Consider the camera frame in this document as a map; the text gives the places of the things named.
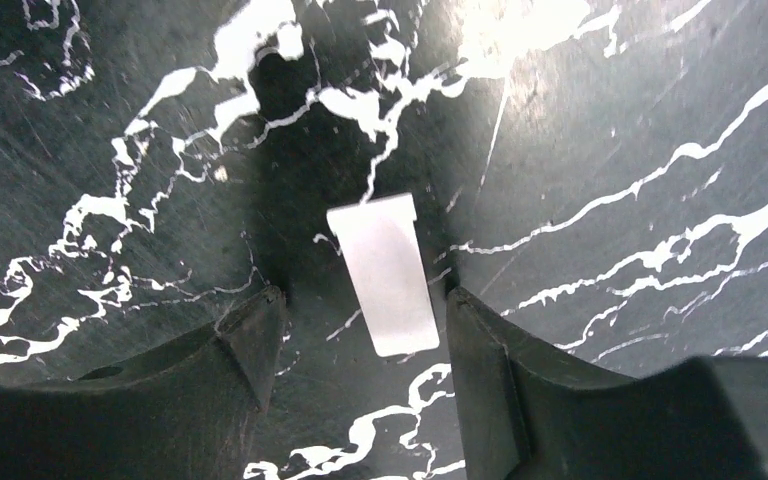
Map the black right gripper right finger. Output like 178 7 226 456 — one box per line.
446 288 768 479

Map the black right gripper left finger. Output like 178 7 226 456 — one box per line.
0 286 287 479

